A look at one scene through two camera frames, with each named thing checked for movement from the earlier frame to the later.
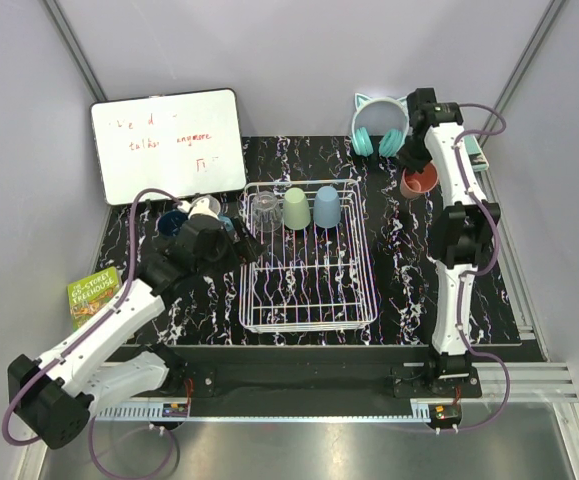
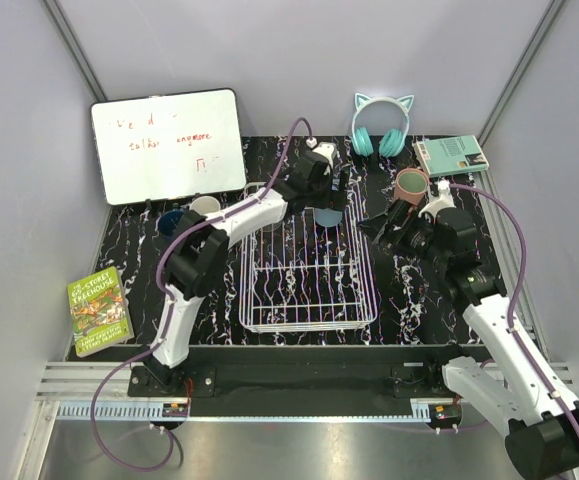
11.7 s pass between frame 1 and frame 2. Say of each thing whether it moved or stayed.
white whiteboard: stayed
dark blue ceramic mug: stayed
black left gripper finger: moved
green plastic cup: moved
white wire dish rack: stayed
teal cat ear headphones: stayed
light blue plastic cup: stayed
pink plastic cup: moved
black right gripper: moved
